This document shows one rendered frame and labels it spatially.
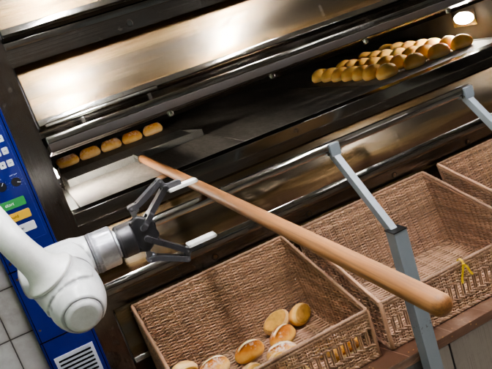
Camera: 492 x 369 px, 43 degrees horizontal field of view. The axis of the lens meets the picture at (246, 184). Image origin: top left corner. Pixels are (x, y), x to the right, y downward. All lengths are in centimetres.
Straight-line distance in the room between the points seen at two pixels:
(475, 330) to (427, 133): 78
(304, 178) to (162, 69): 61
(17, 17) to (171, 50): 45
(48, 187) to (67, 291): 78
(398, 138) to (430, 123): 15
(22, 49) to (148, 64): 36
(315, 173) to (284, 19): 52
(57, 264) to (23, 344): 85
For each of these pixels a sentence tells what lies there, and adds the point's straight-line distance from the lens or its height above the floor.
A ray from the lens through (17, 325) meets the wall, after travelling 200.
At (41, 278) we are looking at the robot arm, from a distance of 120.
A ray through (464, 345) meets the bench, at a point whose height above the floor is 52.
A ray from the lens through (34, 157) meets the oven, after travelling 190.
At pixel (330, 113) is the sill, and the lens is 217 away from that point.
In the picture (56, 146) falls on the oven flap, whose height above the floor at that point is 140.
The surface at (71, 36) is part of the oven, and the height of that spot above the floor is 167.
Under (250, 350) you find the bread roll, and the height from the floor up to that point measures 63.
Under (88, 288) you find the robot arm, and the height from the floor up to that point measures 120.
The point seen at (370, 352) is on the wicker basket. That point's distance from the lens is 182.
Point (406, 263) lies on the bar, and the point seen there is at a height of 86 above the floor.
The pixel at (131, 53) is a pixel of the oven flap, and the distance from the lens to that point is 195.
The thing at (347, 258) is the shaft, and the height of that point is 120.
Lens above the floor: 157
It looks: 15 degrees down
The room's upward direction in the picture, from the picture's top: 18 degrees counter-clockwise
